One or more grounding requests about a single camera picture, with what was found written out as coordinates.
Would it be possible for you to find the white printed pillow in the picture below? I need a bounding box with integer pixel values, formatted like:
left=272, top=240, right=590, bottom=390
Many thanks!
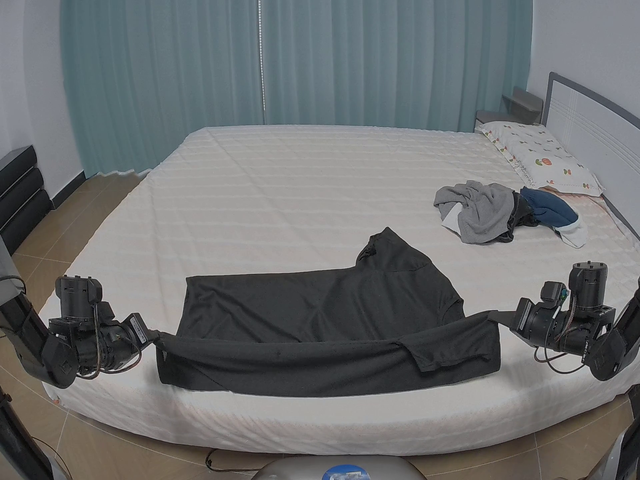
left=473, top=120, right=606, bottom=198

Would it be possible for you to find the pile of clothes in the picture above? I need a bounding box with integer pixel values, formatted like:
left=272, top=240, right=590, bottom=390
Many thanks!
left=432, top=179, right=589, bottom=249

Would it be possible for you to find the blue-green curtain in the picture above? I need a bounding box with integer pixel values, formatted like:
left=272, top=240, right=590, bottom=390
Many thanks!
left=59, top=0, right=265, bottom=179
left=259, top=0, right=534, bottom=132

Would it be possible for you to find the black T-shirt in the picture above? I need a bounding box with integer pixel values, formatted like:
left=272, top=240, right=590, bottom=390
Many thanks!
left=155, top=227, right=502, bottom=398

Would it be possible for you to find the black cable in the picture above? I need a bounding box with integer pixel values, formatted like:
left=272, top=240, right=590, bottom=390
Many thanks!
left=532, top=345, right=589, bottom=375
left=204, top=447, right=262, bottom=475

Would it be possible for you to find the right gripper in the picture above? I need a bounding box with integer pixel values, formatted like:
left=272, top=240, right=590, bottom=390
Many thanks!
left=487, top=296, right=560, bottom=355

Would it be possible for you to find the bed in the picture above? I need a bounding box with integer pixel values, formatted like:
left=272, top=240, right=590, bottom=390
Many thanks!
left=37, top=71, right=640, bottom=457

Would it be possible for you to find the grey bedside table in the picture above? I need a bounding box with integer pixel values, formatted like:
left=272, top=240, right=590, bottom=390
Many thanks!
left=474, top=86, right=545, bottom=130

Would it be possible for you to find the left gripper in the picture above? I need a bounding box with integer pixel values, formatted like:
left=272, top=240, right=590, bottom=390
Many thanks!
left=98, top=312, right=164, bottom=369

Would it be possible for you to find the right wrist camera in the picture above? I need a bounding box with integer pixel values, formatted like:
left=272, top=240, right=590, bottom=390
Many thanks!
left=539, top=281, right=571, bottom=311

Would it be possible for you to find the black chest of drawers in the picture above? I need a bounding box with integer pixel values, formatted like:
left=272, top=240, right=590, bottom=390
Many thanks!
left=0, top=145, right=53, bottom=255

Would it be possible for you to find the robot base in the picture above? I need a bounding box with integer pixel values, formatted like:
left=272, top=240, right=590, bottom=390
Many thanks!
left=251, top=456, right=427, bottom=480

